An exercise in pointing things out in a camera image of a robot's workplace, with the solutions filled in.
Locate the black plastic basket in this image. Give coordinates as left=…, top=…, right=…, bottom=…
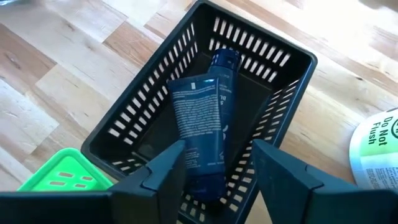
left=80, top=0, right=318, bottom=224

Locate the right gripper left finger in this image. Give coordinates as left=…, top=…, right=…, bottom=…
left=0, top=139, right=187, bottom=224

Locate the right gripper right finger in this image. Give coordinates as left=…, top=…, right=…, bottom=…
left=251, top=139, right=398, bottom=224

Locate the dark blue tube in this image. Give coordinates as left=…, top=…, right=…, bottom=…
left=208, top=48, right=243, bottom=166
left=167, top=74, right=228, bottom=203

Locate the green plastic basket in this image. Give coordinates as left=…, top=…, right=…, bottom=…
left=17, top=147, right=114, bottom=192

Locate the white green wipes canister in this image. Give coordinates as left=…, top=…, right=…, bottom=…
left=348, top=107, right=398, bottom=191

